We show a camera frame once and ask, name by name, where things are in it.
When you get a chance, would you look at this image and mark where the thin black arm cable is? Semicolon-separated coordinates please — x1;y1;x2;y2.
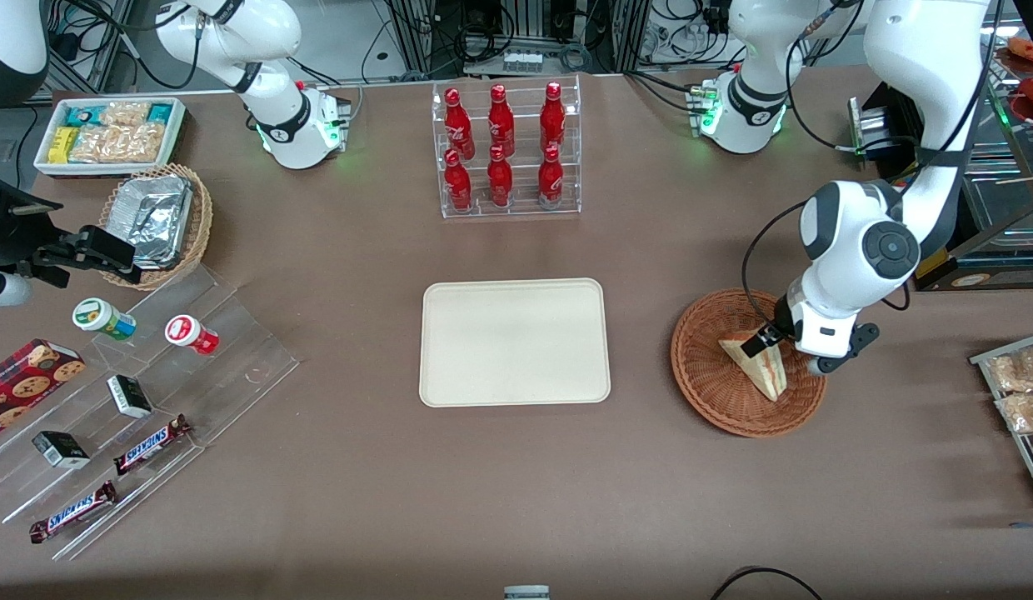
740;200;809;330

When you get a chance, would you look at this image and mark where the triangular white bread sandwich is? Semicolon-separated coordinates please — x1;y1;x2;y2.
718;327;789;403

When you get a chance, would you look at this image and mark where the red lidded snack cup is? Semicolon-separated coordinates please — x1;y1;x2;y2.
165;314;220;357

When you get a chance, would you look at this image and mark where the white plastic snack bin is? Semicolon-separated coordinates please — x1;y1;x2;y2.
33;96;188;178

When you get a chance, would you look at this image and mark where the clear acrylic step stand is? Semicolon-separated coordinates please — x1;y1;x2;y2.
0;262;302;561

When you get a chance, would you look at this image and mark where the small black carton box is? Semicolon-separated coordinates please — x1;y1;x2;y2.
32;431;91;469
107;375;153;419

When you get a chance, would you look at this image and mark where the clear bag of snacks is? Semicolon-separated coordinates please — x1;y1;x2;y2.
996;390;1033;434
986;348;1033;393

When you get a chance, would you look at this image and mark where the grey wire rack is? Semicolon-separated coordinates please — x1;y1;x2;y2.
969;332;1033;509

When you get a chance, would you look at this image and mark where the clear cracker bag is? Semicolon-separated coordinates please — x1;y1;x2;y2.
71;123;167;163
100;100;151;128

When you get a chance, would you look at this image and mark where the black food warmer machine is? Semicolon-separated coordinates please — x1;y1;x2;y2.
848;12;1033;293

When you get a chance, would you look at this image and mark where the brown wicker basket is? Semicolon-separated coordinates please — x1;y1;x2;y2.
670;287;829;438

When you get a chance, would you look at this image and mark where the brown Snickers bar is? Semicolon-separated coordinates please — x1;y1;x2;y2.
114;414;192;476
29;481;117;544

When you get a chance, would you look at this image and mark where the red plaid cookie box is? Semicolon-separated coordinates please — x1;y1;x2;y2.
0;337;87;443

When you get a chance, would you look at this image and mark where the silver foil container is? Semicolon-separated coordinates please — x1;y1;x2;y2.
110;175;194;269

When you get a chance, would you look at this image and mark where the light tan wicker basket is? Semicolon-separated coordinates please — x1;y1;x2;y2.
98;162;213;291

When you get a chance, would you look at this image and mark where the beige plastic tray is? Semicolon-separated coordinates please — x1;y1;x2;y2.
418;277;611;408

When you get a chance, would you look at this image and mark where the clear acrylic bottle rack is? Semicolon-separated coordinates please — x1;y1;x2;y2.
432;73;582;219

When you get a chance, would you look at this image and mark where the red aluminium cola bottle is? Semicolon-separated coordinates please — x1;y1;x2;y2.
443;87;476;161
538;143;565;207
540;81;566;155
487;145;514;208
444;148;473;212
488;84;516;158

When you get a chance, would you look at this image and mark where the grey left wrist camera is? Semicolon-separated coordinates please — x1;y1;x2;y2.
806;322;881;378

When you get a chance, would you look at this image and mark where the thick black cable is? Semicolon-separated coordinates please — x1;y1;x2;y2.
710;567;824;600

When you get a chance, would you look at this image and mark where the green lidded snack cup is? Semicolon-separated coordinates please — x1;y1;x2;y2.
72;297;137;341

